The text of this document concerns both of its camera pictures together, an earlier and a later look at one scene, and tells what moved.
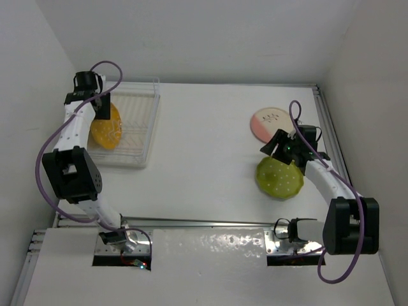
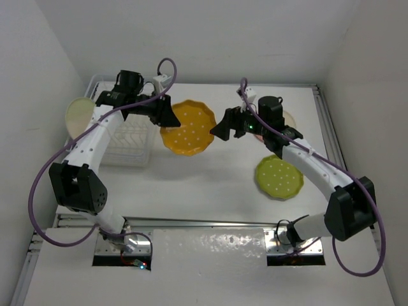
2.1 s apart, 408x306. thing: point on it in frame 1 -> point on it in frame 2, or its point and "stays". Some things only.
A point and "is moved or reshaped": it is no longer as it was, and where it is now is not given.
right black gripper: x=281 y=137 -> x=232 y=119
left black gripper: x=103 y=113 -> x=164 y=116
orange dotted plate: x=107 y=132 is moved or reshaped
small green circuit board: x=142 y=265 stays
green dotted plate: x=279 y=179 stays
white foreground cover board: x=198 y=267 stays
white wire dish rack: x=137 y=102 stays
